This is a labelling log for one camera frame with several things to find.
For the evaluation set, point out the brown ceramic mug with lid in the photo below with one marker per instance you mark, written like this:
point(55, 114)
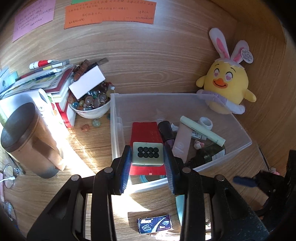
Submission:
point(27, 138)

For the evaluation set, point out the yellow chick plush toy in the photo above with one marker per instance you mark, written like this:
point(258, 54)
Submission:
point(225, 85)

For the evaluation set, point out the mint green tube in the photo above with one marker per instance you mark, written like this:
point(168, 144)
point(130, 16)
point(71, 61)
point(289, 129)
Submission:
point(199, 128)

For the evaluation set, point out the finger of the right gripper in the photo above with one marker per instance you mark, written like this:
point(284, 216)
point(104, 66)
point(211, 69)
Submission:
point(245, 181)

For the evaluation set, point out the pink sticky note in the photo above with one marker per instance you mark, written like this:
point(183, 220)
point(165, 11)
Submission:
point(33, 16)

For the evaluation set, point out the orange sticky note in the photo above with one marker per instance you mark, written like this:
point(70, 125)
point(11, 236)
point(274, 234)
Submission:
point(95, 12)

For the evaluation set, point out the bowl of glass stones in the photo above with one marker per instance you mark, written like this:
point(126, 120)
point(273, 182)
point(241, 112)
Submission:
point(95, 103)

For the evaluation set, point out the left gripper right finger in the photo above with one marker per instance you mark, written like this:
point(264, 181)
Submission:
point(231, 217)

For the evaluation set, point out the white tape roll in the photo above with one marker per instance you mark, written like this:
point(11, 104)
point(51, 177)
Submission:
point(205, 122)

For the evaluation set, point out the red envelope packet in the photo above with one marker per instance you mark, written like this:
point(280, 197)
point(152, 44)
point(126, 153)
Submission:
point(146, 132)

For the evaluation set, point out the dark bottle with label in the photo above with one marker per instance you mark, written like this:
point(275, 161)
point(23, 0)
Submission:
point(205, 155)

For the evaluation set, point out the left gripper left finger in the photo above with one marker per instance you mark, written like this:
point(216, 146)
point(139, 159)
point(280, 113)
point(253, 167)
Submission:
point(64, 217)

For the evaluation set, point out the green sticky note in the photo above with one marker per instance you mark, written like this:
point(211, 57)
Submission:
point(79, 1)

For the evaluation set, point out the white small box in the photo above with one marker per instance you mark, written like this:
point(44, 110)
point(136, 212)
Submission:
point(86, 82)

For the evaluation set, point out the blue Max staples box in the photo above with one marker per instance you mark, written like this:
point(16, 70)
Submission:
point(154, 224)

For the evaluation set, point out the stack of books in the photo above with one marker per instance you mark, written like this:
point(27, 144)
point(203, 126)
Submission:
point(39, 89)

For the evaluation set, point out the red white marker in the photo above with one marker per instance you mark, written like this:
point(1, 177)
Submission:
point(48, 63)

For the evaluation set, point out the pale pink tube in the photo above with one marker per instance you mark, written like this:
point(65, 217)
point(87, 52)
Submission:
point(182, 142)

